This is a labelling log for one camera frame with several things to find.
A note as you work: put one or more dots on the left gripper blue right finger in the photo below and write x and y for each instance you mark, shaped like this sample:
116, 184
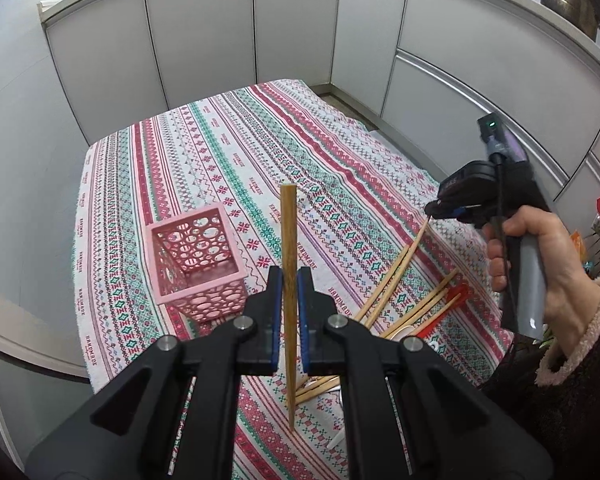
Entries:
305, 291

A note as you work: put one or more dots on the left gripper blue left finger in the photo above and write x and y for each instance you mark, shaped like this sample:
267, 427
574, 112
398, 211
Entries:
275, 300

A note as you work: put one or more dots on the wooden chopstick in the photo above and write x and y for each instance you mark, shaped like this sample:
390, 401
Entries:
418, 311
288, 223
409, 328
371, 318
384, 289
316, 388

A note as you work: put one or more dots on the red plastic spoon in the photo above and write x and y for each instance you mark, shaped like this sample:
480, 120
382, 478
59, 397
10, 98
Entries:
454, 297

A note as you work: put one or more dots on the white kitchen cabinets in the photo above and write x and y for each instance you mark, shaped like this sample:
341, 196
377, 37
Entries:
426, 69

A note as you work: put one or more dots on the person right hand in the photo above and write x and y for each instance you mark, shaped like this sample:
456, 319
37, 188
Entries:
534, 246

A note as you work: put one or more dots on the patterned striped tablecloth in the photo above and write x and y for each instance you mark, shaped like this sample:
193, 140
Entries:
359, 205

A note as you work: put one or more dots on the pink perforated utensil holder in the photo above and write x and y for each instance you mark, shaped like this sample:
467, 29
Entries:
194, 264

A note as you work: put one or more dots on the dark floor mat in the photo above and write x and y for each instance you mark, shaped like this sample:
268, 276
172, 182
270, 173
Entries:
347, 105

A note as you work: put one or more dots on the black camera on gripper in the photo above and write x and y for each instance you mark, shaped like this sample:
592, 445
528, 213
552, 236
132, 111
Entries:
501, 144

